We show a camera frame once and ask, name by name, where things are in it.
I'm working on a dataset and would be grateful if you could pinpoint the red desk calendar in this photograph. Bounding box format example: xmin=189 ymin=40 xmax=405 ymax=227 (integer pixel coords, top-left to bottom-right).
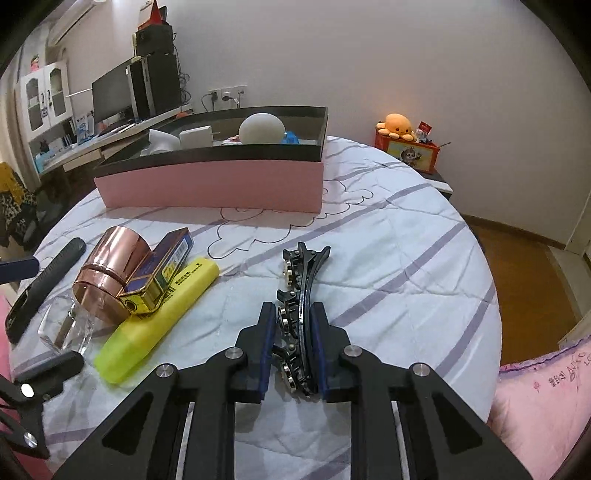
xmin=140 ymin=0 xmax=169 ymax=26

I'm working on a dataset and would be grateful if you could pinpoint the white egg-shaped object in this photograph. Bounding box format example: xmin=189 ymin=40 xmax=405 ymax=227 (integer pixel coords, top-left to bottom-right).
xmin=239 ymin=114 xmax=286 ymax=145

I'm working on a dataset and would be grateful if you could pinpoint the clear glass container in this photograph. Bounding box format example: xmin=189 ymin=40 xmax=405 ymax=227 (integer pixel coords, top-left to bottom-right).
xmin=38 ymin=295 xmax=95 ymax=355

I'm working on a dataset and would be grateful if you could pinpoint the white glass-door cabinet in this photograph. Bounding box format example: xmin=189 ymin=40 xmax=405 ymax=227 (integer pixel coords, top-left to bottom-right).
xmin=19 ymin=60 xmax=75 ymax=132

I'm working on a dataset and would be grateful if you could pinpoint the black hair clip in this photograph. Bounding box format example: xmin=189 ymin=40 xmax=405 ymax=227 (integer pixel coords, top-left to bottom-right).
xmin=272 ymin=241 xmax=332 ymax=398

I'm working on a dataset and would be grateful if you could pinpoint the rose gold cylinder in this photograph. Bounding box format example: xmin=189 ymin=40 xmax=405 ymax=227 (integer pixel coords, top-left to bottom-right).
xmin=71 ymin=226 xmax=155 ymax=326

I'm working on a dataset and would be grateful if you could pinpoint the white plastic gadget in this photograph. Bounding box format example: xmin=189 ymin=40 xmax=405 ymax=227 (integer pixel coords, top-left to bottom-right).
xmin=139 ymin=129 xmax=182 ymax=158

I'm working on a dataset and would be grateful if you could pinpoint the black remote control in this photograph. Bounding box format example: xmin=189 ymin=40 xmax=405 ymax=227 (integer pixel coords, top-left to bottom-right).
xmin=4 ymin=237 xmax=87 ymax=344

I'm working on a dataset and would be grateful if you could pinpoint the white desk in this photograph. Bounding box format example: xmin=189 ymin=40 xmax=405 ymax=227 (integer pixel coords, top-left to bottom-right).
xmin=34 ymin=104 xmax=195 ymax=185

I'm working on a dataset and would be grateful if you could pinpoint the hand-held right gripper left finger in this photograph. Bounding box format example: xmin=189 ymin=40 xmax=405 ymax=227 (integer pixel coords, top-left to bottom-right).
xmin=51 ymin=302 xmax=278 ymax=480

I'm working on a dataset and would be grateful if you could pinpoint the black office chair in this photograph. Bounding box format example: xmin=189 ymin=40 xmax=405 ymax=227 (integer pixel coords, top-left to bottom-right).
xmin=0 ymin=161 xmax=70 ymax=250

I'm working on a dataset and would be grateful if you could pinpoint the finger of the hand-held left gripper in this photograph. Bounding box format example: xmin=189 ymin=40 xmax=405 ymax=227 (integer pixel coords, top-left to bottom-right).
xmin=0 ymin=351 xmax=85 ymax=460
xmin=0 ymin=257 xmax=40 ymax=284

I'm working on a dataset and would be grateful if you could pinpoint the white wall socket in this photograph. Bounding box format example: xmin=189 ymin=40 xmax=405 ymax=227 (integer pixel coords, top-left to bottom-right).
xmin=209 ymin=84 xmax=247 ymax=102

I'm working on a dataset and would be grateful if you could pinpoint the yellow highlighter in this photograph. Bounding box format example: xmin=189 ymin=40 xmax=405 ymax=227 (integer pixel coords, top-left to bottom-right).
xmin=93 ymin=257 xmax=220 ymax=385

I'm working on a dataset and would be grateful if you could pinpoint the white bedside table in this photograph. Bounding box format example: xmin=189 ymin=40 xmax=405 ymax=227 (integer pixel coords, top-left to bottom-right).
xmin=418 ymin=166 xmax=455 ymax=201

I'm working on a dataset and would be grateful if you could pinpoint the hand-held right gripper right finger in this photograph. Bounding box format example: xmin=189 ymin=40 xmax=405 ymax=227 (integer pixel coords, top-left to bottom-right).
xmin=310 ymin=301 xmax=534 ymax=480

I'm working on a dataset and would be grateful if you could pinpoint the white power adapter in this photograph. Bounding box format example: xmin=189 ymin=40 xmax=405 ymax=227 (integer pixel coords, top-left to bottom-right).
xmin=179 ymin=126 xmax=213 ymax=149

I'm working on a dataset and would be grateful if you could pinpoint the blue and gold box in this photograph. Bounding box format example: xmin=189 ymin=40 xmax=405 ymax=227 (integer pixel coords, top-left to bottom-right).
xmin=117 ymin=227 xmax=193 ymax=315

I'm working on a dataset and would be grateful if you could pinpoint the white air conditioner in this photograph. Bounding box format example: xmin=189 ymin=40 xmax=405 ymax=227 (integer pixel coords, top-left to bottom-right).
xmin=46 ymin=0 xmax=121 ymax=44

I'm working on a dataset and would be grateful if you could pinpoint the black computer tower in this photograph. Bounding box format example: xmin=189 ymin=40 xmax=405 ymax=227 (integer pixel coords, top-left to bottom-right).
xmin=127 ymin=52 xmax=182 ymax=118

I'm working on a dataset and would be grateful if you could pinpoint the pink printed pillow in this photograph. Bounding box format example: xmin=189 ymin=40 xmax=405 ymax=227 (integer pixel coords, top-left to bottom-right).
xmin=489 ymin=335 xmax=591 ymax=480

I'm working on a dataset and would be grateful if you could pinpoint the pink blanket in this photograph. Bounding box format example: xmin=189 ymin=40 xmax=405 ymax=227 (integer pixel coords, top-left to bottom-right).
xmin=0 ymin=281 xmax=54 ymax=480

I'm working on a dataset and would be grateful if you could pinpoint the black computer monitor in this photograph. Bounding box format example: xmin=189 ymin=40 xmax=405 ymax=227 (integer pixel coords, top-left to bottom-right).
xmin=91 ymin=59 xmax=139 ymax=126

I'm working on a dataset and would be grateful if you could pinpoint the black speaker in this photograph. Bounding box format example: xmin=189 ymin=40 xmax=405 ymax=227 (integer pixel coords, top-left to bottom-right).
xmin=134 ymin=24 xmax=175 ymax=57

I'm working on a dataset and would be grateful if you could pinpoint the beige curtain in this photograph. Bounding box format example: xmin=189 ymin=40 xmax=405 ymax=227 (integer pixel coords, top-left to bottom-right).
xmin=0 ymin=46 xmax=28 ymax=167

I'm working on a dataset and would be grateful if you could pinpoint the red printed tin box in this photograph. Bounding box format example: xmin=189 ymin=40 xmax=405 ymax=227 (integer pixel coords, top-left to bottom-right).
xmin=374 ymin=127 xmax=440 ymax=174

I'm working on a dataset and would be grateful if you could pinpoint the orange octopus plush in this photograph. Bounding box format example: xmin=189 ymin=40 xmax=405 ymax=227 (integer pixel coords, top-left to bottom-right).
xmin=375 ymin=113 xmax=415 ymax=139

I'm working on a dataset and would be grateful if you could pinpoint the pink storage box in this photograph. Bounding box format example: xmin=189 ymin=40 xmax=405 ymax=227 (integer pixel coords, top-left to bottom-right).
xmin=93 ymin=107 xmax=329 ymax=214

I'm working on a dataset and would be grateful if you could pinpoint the yellow cloth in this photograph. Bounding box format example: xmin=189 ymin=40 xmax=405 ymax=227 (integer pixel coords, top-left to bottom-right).
xmin=0 ymin=162 xmax=24 ymax=195

